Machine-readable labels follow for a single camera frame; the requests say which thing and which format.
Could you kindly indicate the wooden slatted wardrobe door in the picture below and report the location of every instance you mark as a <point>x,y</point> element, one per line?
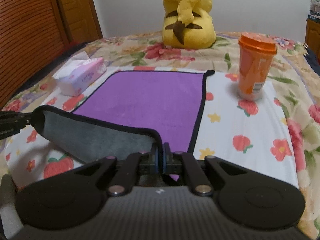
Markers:
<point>35,32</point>

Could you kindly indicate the yellow Pikachu plush toy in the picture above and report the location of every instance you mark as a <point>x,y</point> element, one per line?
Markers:
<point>187,24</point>

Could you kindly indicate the floral bed blanket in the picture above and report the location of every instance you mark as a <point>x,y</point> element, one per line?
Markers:
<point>292,75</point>

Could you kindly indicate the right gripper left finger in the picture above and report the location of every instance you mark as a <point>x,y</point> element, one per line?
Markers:
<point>130,170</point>

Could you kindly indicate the white strawberry print cloth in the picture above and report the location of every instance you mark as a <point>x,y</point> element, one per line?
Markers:
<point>251,134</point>

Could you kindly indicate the orange plastic cup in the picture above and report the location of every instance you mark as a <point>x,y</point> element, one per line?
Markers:
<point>256,55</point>

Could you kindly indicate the brown wooden cabinet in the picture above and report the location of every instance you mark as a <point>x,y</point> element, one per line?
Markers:
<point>312,36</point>

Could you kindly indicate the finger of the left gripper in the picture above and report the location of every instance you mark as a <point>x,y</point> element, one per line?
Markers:
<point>15,118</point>

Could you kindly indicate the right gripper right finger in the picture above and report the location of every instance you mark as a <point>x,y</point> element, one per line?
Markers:
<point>182,169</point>

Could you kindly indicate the purple tissue box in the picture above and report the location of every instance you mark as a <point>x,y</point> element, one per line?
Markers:
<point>78,73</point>

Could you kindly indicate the purple and grey towel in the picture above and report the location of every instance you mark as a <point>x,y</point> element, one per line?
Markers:
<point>128,113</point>

